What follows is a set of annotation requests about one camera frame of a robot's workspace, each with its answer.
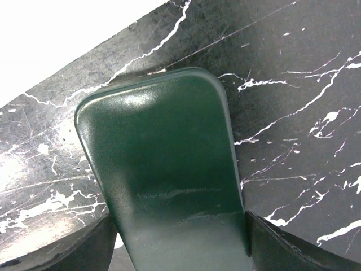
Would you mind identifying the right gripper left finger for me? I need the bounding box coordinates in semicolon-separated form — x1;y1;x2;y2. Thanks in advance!
1;214;117;270

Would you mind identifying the dark green glasses case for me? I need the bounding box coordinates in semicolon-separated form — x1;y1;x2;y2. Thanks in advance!
74;67;252;270

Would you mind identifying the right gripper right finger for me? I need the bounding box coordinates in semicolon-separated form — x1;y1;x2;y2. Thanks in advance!
245;211;360;271

